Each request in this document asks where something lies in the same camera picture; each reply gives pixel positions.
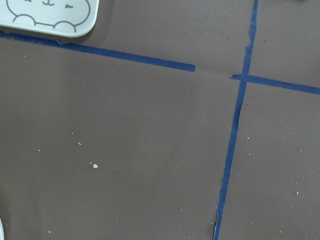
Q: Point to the white round plate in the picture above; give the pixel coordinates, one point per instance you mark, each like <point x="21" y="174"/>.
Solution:
<point x="2" y="235"/>

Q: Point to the cream bear tray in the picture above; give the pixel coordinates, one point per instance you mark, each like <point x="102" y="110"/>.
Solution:
<point x="65" y="18"/>

